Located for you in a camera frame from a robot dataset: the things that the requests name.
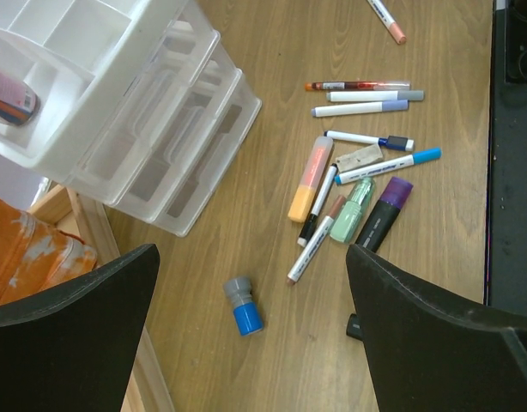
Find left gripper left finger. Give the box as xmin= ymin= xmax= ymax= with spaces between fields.
xmin=0 ymin=244 xmax=160 ymax=411

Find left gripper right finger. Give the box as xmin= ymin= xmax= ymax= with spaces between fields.
xmin=346 ymin=245 xmax=527 ymax=411

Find blue grey stamp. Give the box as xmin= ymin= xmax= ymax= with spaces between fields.
xmin=223 ymin=276 xmax=264 ymax=336

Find orange bleached shorts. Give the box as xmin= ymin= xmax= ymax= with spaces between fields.
xmin=0 ymin=199 xmax=97 ymax=306

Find black purple highlighter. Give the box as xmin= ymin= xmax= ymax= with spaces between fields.
xmin=355 ymin=177 xmax=414 ymax=252

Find wooden clothes rack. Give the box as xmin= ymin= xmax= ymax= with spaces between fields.
xmin=29 ymin=184 xmax=174 ymax=412

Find green highlighter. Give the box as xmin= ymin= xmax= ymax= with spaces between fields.
xmin=330 ymin=178 xmax=375 ymax=244

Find brown tip white marker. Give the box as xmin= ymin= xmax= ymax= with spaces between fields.
xmin=287 ymin=195 xmax=346 ymax=285

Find black tip white pen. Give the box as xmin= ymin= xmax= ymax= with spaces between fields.
xmin=297 ymin=163 xmax=338 ymax=247

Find light blue marker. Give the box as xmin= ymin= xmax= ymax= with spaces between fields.
xmin=335 ymin=148 xmax=442 ymax=185

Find orange pink highlighter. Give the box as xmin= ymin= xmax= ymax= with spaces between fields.
xmin=288 ymin=136 xmax=333 ymax=223

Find dirty white eraser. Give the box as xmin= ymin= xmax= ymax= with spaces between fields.
xmin=335 ymin=144 xmax=384 ymax=173

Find dark blue cap pen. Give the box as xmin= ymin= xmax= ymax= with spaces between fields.
xmin=324 ymin=130 xmax=415 ymax=152

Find white drawer organizer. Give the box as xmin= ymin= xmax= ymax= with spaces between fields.
xmin=0 ymin=0 xmax=262 ymax=237

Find lavender cap marker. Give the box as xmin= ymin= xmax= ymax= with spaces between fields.
xmin=311 ymin=100 xmax=409 ymax=118

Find grey cap marker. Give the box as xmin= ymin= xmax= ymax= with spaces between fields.
xmin=326 ymin=90 xmax=425 ymax=103

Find red orange pen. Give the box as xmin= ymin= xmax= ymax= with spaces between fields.
xmin=304 ymin=81 xmax=411 ymax=91

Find salmon cap marker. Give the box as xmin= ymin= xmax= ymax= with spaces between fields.
xmin=367 ymin=0 xmax=407 ymax=45

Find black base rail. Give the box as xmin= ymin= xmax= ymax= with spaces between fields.
xmin=485 ymin=1 xmax=527 ymax=316

